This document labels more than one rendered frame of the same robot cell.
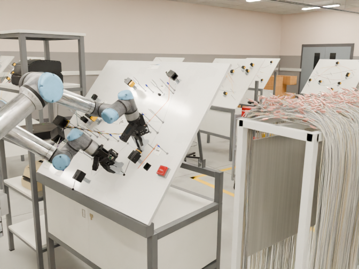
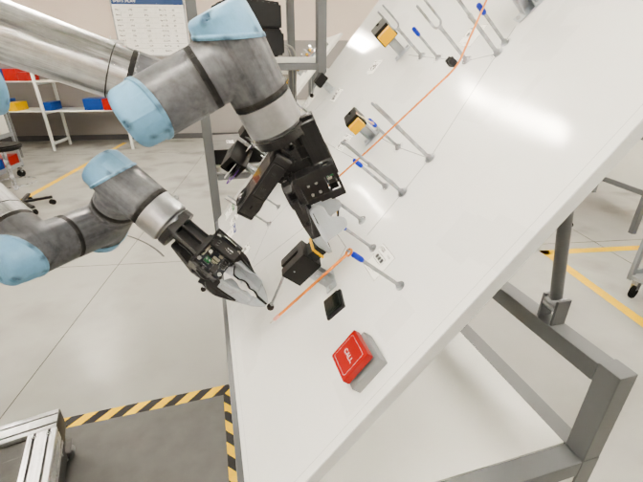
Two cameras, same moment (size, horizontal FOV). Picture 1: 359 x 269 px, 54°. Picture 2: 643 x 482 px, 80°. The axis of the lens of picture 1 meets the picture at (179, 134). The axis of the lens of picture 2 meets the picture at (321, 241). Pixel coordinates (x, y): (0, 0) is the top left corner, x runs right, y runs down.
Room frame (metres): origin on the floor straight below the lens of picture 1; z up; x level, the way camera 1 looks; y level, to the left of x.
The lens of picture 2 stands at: (1.43, -0.08, 1.46)
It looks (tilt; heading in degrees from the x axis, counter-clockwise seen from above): 26 degrees down; 31
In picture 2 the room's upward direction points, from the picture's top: straight up
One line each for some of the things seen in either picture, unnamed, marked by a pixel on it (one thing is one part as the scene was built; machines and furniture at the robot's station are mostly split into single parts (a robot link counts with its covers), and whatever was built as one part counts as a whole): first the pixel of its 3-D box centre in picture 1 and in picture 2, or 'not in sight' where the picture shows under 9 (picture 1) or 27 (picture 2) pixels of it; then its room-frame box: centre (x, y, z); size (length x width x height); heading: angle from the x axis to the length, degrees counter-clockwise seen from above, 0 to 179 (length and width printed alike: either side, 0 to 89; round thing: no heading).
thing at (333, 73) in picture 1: (330, 96); not in sight; (8.08, -3.43, 0.83); 1.18 x 0.72 x 1.65; 37
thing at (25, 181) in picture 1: (45, 173); not in sight; (2.71, 1.07, 0.76); 0.30 x 0.21 x 0.20; 141
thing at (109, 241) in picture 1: (116, 248); not in sight; (1.86, 0.36, 0.60); 0.55 x 0.03 x 0.39; 47
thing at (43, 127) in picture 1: (38, 131); (247, 146); (2.74, 1.11, 1.09); 0.35 x 0.33 x 0.07; 47
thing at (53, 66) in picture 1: (37, 72); (239, 29); (2.71, 1.08, 1.56); 0.30 x 0.23 x 0.19; 139
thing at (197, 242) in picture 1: (126, 216); (343, 354); (2.27, 0.36, 0.60); 1.17 x 0.58 x 0.40; 47
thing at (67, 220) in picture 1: (67, 218); not in sight; (2.24, 0.76, 0.60); 0.55 x 0.02 x 0.39; 47
